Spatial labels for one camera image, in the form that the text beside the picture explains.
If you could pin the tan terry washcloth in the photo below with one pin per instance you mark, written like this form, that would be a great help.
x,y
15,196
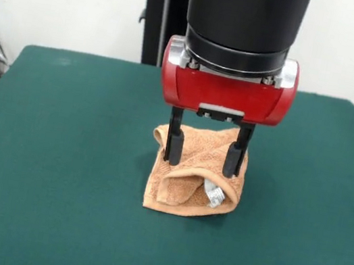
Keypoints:
x,y
201,150

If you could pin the dark green table cloth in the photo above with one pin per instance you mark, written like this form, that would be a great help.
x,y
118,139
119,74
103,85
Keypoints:
x,y
57,152

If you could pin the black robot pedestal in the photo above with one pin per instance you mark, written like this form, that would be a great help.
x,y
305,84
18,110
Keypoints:
x,y
153,25

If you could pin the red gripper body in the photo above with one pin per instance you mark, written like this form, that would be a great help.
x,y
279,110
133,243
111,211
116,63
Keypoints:
x,y
225,91

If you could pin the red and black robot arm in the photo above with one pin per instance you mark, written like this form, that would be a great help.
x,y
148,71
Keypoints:
x,y
246,14

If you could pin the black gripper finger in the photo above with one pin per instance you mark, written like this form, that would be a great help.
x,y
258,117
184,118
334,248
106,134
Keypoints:
x,y
234,161
174,149

